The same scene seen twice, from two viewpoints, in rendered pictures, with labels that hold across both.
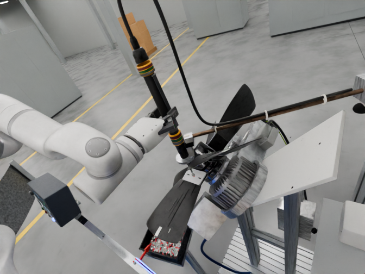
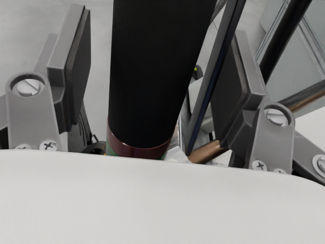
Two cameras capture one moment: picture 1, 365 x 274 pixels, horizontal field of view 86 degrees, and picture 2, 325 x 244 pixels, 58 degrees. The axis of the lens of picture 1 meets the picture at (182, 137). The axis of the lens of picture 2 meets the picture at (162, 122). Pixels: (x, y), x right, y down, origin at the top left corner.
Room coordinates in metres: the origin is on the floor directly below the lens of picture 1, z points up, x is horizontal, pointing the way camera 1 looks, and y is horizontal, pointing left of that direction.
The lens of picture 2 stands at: (0.49, 0.09, 1.58)
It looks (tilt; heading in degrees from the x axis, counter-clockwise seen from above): 49 degrees down; 300
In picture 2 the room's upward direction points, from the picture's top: 15 degrees clockwise
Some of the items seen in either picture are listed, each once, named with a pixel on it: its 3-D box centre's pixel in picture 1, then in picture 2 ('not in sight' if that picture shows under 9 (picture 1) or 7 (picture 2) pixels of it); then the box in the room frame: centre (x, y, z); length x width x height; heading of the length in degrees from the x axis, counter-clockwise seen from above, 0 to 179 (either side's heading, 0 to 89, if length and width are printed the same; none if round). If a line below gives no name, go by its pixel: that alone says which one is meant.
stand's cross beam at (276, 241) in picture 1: (268, 238); not in sight; (0.48, -0.23, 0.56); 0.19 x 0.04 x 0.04; 42
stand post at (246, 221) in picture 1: (250, 237); not in sight; (0.56, -0.15, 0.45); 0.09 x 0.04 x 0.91; 132
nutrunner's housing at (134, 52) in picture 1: (165, 113); not in sight; (0.55, 0.02, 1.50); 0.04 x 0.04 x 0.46
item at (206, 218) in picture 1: (206, 215); not in sight; (0.49, 0.04, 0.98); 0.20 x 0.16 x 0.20; 42
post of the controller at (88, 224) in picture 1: (92, 227); not in sight; (0.70, 0.64, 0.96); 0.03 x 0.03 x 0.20; 42
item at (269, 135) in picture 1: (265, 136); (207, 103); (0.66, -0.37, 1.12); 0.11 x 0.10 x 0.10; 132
